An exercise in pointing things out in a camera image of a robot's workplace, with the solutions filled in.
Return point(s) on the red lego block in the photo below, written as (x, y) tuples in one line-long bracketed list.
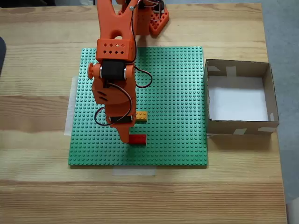
[(139, 139)]

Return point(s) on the green lego baseplate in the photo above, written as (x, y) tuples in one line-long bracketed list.
[(175, 105)]

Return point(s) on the open cardboard box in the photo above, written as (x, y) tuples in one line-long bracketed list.
[(222, 128)]

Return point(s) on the translucent masking tape strip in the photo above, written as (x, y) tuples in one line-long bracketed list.
[(70, 109), (133, 172)]

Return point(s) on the dark rounded object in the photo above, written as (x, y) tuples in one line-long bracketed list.
[(2, 56)]

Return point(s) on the white paper sheet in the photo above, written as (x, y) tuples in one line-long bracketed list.
[(236, 100)]

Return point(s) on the yellow lego block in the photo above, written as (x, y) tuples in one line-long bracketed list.
[(142, 116)]

